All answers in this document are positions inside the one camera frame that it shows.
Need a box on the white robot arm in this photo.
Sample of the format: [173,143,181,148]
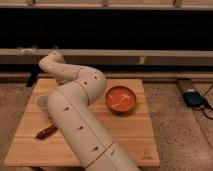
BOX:
[39,51,140,171]

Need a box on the orange bowl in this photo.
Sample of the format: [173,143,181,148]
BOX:
[105,86,136,113]

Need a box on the wooden table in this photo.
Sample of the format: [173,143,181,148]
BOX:
[4,78,160,167]

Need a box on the blue device on floor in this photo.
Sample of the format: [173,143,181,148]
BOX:
[183,89,203,107]

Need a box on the black cable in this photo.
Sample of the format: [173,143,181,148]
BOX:
[199,83,213,120]

